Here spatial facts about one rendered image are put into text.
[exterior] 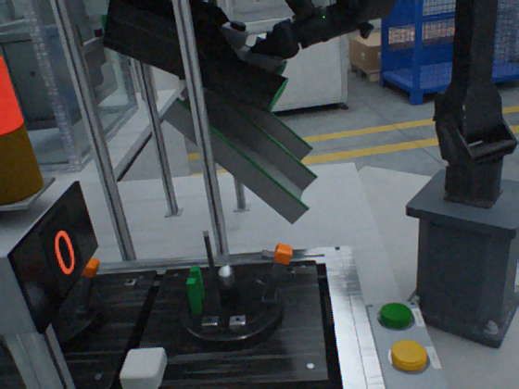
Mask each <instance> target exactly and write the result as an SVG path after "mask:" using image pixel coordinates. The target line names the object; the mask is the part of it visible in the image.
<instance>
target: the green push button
mask: <svg viewBox="0 0 519 389"><path fill-rule="evenodd" d="M380 319H381V321H382V322H383V323H384V324H385V325H387V326H390V327H393V328H403V327H406V326H408V325H409V324H410V323H411V321H412V312H411V310H410V309H409V308H408V307H407V306H405V305H403V304H401V303H396V302H392V303H388V304H386V305H384V306H382V307H381V309H380Z"/></svg>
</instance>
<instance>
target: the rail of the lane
mask: <svg viewBox="0 0 519 389"><path fill-rule="evenodd" d="M323 252H324V259H325V269H326V284H327V295H325V296H324V297H323V306H324V314H325V320H326V328H327V334H328V335H332V341H333V348H334V355H335V367H336V375H337V382H338V388H339V389H386V388H385V386H384V381H383V377H382V373H381V370H380V366H379V362H378V358H377V355H376V351H375V347H374V342H373V337H372V333H371V329H370V324H369V317H368V314H367V310H366V306H365V302H364V298H363V294H362V291H361V284H360V280H359V276H358V272H357V269H356V265H355V261H354V257H353V254H352V249H351V246H350V245H345V246H324V247H323Z"/></svg>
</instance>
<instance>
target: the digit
mask: <svg viewBox="0 0 519 389"><path fill-rule="evenodd" d="M40 235H41V238H42V241H43V244H44V250H45V252H46V255H47V257H48V260H49V263H50V266H51V269H52V271H53V272H54V275H55V278H56V281H57V285H58V288H59V291H60V293H61V295H62V297H63V295H64V294H65V293H66V292H67V291H68V289H69V286H70V284H71V283H72V281H73V280H74V278H75V276H76V275H77V273H78V272H79V270H81V268H82V266H83V264H84V262H83V259H82V254H81V251H80V248H79V246H78V243H77V240H76V237H75V234H74V231H73V229H72V225H71V223H70V215H69V212H68V210H67V206H66V204H65V205H64V206H63V207H62V208H61V209H60V210H59V211H58V213H57V214H56V215H55V216H54V217H53V218H52V219H51V220H50V221H49V222H48V224H47V225H45V226H44V228H43V230H42V231H41V232H40Z"/></svg>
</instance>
